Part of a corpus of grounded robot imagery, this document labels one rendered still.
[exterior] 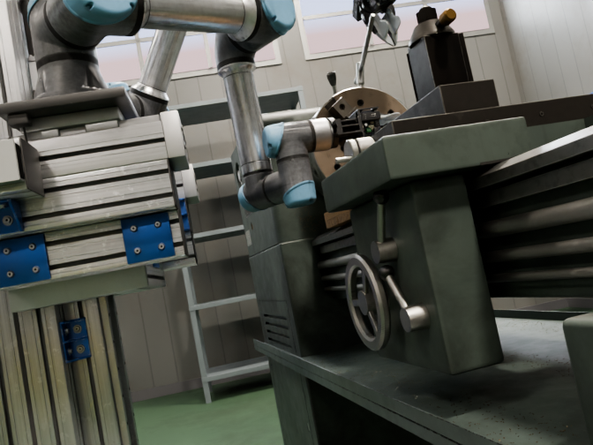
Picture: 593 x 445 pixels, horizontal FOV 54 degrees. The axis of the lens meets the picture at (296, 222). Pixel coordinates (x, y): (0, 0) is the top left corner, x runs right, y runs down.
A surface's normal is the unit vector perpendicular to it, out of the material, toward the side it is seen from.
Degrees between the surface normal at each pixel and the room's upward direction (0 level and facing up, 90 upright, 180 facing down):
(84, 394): 90
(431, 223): 90
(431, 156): 90
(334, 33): 90
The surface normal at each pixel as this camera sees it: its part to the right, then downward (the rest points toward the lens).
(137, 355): 0.12, -0.11
